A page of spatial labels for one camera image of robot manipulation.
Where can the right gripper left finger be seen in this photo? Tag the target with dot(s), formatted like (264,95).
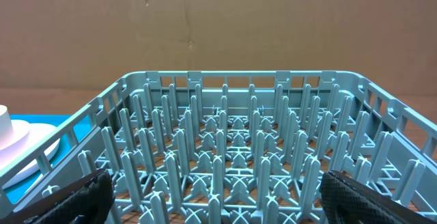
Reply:
(86,201)

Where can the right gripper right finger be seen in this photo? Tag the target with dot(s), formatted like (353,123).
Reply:
(347,201)

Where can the large pink plate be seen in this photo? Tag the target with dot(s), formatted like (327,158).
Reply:
(38,132)

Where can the cream plastic cup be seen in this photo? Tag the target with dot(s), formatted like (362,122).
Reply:
(4,118)

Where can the grey plastic dish rack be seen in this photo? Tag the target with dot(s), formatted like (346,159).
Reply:
(240,147)

